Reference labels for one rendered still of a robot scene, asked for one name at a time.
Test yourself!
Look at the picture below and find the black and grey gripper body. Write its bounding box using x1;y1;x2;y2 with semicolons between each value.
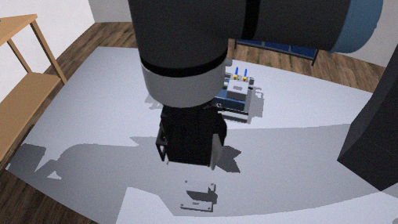
155;97;219;167

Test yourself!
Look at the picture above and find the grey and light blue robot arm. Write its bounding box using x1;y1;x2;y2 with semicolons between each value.
128;0;383;108

